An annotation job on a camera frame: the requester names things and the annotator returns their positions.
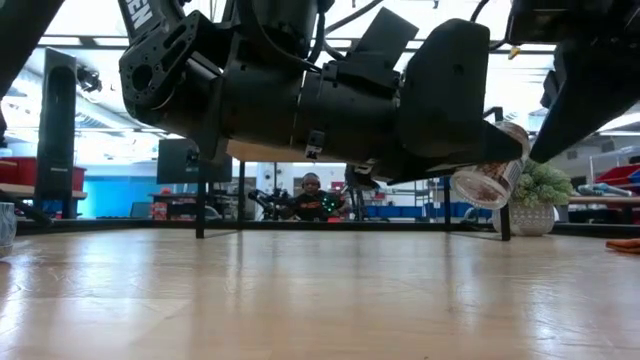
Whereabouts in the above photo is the person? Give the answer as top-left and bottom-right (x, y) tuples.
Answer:
(285, 172), (347, 223)

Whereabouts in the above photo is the blue storage bin row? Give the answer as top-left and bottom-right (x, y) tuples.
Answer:
(364, 201), (494, 220)

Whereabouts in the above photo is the wooden shelf with black legs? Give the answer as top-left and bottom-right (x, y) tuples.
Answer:
(194, 106), (512, 243)

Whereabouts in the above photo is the green plant in white pot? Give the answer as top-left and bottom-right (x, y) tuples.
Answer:
(492, 158), (575, 238)

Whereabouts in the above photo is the orange folded cloth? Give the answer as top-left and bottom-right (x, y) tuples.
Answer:
(605, 238), (640, 256)

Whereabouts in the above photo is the black pillar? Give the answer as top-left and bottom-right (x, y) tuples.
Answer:
(35, 47), (78, 221)

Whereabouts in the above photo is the black metal table frame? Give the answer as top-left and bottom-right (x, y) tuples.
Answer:
(0, 217), (640, 239)

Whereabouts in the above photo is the small clear spice jar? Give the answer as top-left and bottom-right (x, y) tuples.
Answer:
(449, 121), (532, 212)

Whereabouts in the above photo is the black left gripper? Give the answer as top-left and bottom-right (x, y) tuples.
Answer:
(294, 18), (524, 186)

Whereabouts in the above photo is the black monitor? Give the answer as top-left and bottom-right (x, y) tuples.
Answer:
(156, 138), (234, 185)

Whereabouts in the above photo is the red storage bin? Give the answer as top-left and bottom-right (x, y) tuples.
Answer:
(0, 156), (88, 193)
(593, 163), (640, 188)

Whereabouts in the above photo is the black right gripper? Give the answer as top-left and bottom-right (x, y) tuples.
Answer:
(508, 0), (640, 164)

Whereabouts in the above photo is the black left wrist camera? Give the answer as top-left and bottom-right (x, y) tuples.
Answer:
(344, 7), (420, 76)

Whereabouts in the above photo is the wooden bench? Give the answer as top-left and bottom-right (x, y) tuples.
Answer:
(568, 195), (640, 208)
(0, 182), (89, 201)

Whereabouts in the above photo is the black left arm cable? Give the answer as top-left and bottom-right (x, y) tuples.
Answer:
(307, 0), (387, 71)

